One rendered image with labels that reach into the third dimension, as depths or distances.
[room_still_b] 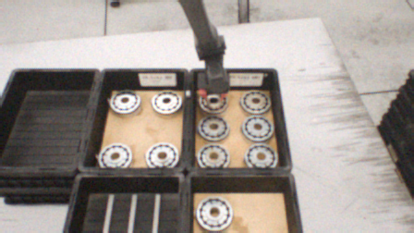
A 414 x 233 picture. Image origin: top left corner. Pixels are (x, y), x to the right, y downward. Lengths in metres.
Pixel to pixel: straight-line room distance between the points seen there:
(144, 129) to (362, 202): 0.75
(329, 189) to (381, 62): 1.69
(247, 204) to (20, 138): 0.76
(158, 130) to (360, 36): 2.10
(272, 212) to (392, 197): 0.46
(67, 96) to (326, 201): 0.96
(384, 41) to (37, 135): 2.47
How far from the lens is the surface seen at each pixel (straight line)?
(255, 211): 1.11
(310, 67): 1.67
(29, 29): 3.20
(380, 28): 3.19
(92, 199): 1.17
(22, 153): 1.33
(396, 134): 2.13
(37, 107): 1.43
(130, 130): 1.27
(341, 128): 1.50
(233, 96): 1.34
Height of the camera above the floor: 1.85
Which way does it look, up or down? 53 degrees down
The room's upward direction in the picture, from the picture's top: straight up
